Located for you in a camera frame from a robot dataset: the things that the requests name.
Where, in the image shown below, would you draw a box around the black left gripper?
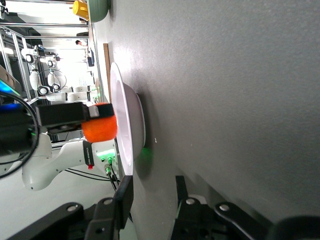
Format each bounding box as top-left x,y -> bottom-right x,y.
0,92 -> 115,156

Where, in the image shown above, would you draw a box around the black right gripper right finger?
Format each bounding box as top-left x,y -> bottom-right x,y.
172,175 -> 275,240

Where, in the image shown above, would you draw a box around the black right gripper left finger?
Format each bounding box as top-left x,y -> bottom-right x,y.
7,174 -> 135,240

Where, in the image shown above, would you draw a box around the orange fruit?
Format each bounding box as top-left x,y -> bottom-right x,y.
81,102 -> 118,143

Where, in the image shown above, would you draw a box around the white round plate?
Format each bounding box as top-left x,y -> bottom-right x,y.
109,62 -> 146,177

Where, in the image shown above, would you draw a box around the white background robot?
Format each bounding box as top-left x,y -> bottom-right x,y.
21,44 -> 101,103

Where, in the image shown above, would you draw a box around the wooden cutting board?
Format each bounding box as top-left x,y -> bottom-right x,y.
103,43 -> 113,103

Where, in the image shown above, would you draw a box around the pale green bowl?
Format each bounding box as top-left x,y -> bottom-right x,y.
87,0 -> 111,23

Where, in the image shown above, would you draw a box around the yellow mug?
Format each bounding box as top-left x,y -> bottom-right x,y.
72,0 -> 90,22

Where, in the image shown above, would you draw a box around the black left arm base cables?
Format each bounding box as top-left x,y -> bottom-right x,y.
64,156 -> 121,192

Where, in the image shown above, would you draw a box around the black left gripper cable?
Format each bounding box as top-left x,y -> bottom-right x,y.
0,92 -> 41,179

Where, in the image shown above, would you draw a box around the aluminium background frame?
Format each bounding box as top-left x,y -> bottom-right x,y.
0,0 -> 103,106

